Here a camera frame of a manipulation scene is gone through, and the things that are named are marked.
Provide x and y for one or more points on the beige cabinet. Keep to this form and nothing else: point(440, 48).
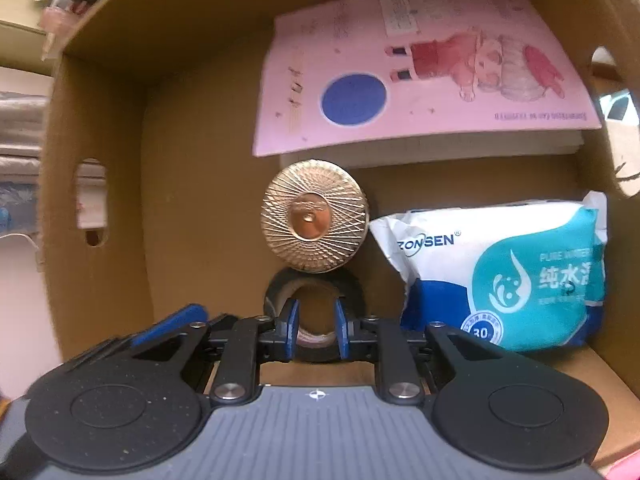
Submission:
point(21, 38)

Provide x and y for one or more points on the black tape roll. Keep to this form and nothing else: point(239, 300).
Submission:
point(317, 295)

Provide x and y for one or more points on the blue white wet wipes pack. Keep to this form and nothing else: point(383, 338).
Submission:
point(527, 276)

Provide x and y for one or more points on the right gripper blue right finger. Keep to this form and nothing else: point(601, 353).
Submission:
point(344, 323)

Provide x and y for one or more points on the grey curtain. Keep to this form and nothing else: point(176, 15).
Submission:
point(22, 132)

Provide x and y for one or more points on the gold round compact case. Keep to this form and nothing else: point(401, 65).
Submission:
point(314, 216)

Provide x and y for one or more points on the pink illustrated notebook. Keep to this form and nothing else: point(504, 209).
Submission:
point(367, 83)

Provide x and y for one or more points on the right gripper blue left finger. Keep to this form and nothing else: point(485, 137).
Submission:
point(287, 327)

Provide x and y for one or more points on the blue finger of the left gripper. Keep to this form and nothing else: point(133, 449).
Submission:
point(191, 313)

